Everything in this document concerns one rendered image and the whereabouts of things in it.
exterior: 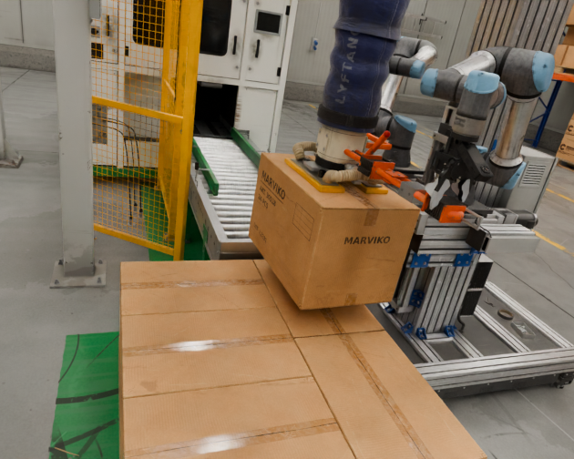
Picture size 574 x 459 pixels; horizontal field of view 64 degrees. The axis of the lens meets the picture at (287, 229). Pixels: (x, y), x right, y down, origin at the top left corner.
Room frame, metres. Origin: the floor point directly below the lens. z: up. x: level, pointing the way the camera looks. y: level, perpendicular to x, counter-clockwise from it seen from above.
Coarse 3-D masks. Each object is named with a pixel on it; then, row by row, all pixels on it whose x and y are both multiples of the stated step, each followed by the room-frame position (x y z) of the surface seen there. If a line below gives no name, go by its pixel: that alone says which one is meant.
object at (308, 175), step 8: (288, 160) 1.79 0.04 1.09; (296, 160) 1.79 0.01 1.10; (304, 160) 1.74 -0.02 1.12; (296, 168) 1.71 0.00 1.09; (304, 168) 1.69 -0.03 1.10; (304, 176) 1.64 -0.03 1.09; (312, 176) 1.62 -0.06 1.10; (320, 176) 1.62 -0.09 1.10; (312, 184) 1.58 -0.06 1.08; (320, 184) 1.55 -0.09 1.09; (328, 184) 1.56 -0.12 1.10; (336, 184) 1.58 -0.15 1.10; (328, 192) 1.54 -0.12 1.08; (336, 192) 1.55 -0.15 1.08
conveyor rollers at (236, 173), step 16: (208, 144) 3.91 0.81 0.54; (224, 144) 3.98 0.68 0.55; (192, 160) 3.34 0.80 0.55; (208, 160) 3.39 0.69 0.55; (224, 160) 3.51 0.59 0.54; (240, 160) 3.57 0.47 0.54; (224, 176) 3.15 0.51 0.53; (240, 176) 3.20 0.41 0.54; (256, 176) 3.25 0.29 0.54; (208, 192) 2.75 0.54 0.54; (224, 192) 2.79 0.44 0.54; (240, 192) 2.84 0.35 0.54; (224, 208) 2.52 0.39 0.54; (240, 208) 2.56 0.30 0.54; (224, 224) 2.27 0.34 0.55; (240, 224) 2.31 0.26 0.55
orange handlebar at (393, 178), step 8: (368, 136) 2.02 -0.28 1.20; (368, 144) 1.83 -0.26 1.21; (384, 144) 1.87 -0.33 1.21; (344, 152) 1.65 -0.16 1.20; (352, 152) 1.61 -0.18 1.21; (360, 152) 1.64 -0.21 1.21; (376, 168) 1.46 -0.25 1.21; (384, 176) 1.41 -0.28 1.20; (392, 176) 1.38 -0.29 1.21; (400, 176) 1.40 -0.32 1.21; (392, 184) 1.38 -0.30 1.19; (400, 184) 1.34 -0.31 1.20; (416, 192) 1.27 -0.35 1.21; (448, 216) 1.15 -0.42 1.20; (456, 216) 1.14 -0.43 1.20
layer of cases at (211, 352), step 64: (128, 320) 1.33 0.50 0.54; (192, 320) 1.39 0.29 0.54; (256, 320) 1.46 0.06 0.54; (320, 320) 1.53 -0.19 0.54; (128, 384) 1.03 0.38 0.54; (192, 384) 1.07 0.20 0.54; (256, 384) 1.12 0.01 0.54; (320, 384) 1.17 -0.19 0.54; (384, 384) 1.22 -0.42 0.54; (128, 448) 0.82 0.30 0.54; (192, 448) 0.85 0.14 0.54; (256, 448) 0.88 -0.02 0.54; (320, 448) 0.92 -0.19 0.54; (384, 448) 0.96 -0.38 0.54; (448, 448) 1.00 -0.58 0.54
